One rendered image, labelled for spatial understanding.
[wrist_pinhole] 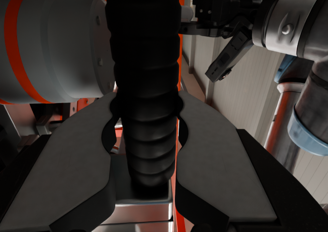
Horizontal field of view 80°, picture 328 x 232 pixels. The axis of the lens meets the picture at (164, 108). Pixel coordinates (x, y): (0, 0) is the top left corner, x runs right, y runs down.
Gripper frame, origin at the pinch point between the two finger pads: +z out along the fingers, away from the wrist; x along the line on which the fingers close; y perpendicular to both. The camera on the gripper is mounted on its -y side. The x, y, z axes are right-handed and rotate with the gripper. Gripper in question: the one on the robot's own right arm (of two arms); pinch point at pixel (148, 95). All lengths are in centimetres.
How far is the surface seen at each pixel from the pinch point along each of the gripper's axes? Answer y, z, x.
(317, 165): 307, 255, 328
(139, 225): 9.9, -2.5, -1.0
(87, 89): 5.1, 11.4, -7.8
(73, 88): 4.9, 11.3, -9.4
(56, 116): 22.4, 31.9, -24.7
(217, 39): 208, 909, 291
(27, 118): 13.3, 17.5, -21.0
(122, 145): 12.0, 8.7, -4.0
